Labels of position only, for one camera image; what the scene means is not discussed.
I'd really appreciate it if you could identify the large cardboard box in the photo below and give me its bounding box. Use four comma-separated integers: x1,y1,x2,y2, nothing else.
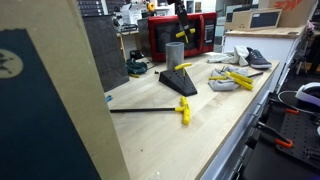
0,0,131,180

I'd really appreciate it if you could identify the black pegboard base plate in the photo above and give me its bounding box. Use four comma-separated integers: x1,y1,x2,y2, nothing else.
243,99,320,180

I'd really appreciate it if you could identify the thick yellow T-handle hex key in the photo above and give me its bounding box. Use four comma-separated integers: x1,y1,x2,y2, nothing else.
225,70,264,85
233,77,255,92

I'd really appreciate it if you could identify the grey canvas sneaker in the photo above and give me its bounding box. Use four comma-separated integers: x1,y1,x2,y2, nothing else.
245,46,273,70

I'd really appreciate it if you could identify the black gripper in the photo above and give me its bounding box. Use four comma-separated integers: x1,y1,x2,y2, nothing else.
166,0,192,34

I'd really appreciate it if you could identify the white workbench with wooden top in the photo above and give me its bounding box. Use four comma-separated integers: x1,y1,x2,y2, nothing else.
223,25,307,68

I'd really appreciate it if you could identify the green coiled cable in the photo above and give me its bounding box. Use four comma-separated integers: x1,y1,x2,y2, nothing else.
125,58,149,79

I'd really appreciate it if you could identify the cardboard box with red print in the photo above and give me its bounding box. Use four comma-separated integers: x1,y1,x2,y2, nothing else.
258,0,318,28

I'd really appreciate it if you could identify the red and black microwave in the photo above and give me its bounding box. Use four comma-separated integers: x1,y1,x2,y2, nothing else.
148,12,218,63

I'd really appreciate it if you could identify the dark drawer bin rack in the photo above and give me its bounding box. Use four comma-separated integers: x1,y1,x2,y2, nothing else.
77,0,105,18

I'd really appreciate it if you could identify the dark grey mesh panel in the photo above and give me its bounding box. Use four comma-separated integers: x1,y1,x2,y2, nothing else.
82,14,130,93

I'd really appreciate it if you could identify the grey cloth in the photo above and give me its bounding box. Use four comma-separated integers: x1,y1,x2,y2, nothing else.
207,65,250,93

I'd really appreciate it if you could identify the white printer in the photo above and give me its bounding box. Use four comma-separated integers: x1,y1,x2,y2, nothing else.
119,2,144,25

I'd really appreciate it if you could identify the silver cylindrical tin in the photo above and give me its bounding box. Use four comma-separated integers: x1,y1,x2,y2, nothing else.
165,41,185,72

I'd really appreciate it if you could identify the cardboard box with dark label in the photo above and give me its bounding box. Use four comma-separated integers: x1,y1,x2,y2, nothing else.
224,8,283,32

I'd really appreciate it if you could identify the black wedge hex key stand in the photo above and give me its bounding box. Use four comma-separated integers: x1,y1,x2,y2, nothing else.
158,68,198,98

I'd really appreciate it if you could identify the black clamp with orange tip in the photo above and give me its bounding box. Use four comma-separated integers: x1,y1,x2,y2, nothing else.
269,99,301,116
255,121,295,150

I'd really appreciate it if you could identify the long yellow T-handle hex key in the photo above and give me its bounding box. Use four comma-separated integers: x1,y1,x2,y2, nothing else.
109,96,192,126

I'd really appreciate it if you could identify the thin yellow T-handle hex key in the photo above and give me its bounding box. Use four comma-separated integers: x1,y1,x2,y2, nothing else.
208,75,228,82

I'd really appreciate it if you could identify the white headset cable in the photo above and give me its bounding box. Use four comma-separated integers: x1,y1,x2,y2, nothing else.
277,89,301,105

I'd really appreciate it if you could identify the white cloth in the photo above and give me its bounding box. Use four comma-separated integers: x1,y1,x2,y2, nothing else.
206,45,250,67

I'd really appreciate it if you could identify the grey metal panel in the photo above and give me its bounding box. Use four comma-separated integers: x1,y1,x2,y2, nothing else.
137,18,153,58

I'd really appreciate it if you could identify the small black box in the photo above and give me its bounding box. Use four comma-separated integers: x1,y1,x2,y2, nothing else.
129,49,145,61

